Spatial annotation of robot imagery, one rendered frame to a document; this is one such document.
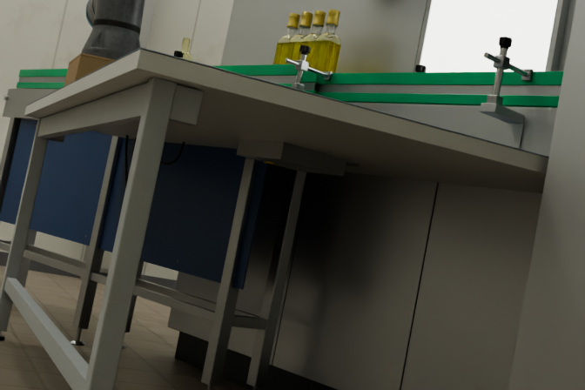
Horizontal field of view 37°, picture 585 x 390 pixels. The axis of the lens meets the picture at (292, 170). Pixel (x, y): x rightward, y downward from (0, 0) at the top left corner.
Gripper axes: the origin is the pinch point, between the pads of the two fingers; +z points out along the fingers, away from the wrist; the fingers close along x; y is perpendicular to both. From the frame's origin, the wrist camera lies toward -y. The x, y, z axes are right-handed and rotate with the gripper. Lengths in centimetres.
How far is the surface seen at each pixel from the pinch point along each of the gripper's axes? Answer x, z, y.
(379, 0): -11.9, 2.3, -5.7
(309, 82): 6.2, 32.0, -1.8
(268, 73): 13.6, 31.4, 7.6
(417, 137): 49, 53, -79
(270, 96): 77, 53, -69
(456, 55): -11.5, 19.6, -37.3
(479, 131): 7, 43, -62
